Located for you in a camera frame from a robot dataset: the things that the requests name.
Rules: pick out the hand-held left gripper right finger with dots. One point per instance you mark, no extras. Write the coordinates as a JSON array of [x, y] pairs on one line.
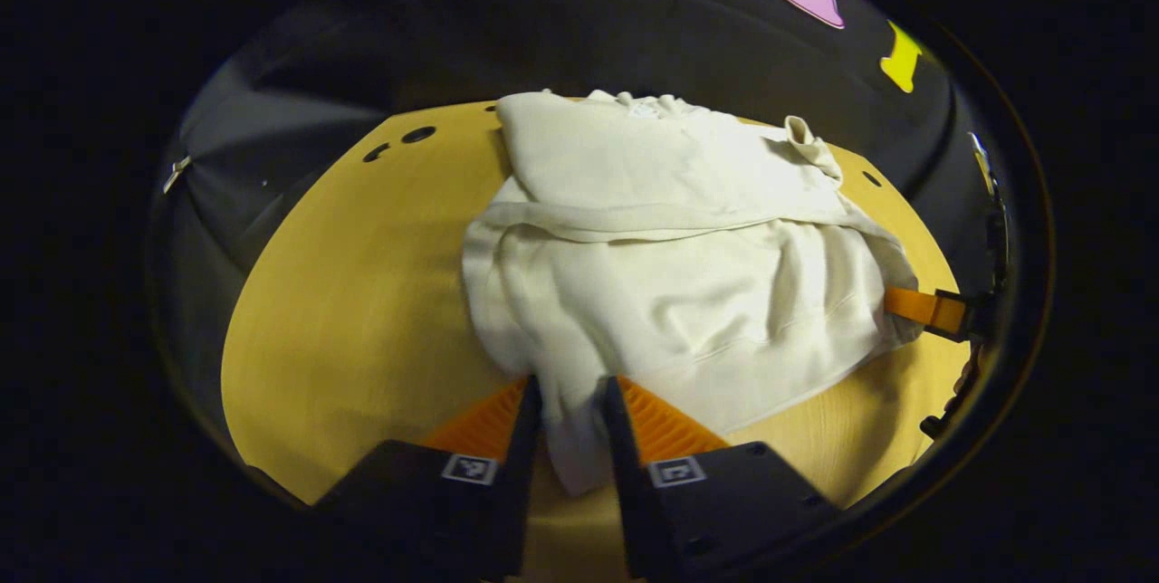
[[625, 492]]

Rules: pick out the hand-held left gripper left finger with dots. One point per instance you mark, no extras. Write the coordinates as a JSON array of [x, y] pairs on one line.
[[525, 492]]

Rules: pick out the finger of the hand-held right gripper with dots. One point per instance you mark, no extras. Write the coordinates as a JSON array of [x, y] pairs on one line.
[[914, 304]]

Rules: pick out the cream white sweatshirt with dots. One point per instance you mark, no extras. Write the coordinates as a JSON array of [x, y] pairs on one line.
[[679, 293]]

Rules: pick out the white clip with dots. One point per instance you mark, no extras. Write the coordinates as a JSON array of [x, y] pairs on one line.
[[177, 174]]

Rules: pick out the black backdrop cloth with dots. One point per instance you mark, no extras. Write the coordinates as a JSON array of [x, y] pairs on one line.
[[362, 49]]

